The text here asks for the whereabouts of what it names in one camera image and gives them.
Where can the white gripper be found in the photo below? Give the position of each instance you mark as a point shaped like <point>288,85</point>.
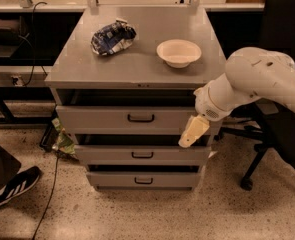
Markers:
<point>206,104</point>

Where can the grey top drawer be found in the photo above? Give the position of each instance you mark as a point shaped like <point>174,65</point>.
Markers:
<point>124,120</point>

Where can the grey drawer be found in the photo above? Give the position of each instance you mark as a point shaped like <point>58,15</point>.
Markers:
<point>141,155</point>
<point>124,120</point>
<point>143,179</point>

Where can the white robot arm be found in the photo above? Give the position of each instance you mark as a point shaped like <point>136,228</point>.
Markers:
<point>250,74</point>

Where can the grey drawer cabinet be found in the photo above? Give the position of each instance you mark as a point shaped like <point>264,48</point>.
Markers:
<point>167,97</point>

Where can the grey bottom drawer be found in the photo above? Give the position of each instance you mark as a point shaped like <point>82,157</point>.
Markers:
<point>143,179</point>

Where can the grey middle drawer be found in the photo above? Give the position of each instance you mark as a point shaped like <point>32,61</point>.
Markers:
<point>141,155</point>

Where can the black office chair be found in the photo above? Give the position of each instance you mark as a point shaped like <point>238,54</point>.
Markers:
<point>275,128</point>

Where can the white bowl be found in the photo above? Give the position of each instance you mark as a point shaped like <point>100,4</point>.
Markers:
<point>178,53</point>

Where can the crumpled blue chip bag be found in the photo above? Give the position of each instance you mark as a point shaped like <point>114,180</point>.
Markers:
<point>113,38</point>

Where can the green snack bag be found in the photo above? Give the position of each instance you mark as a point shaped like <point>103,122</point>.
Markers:
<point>63,142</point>

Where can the black white sneaker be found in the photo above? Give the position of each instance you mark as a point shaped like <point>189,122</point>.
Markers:
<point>20,184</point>

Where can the long lab bench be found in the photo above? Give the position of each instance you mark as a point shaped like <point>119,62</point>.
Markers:
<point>37,8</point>

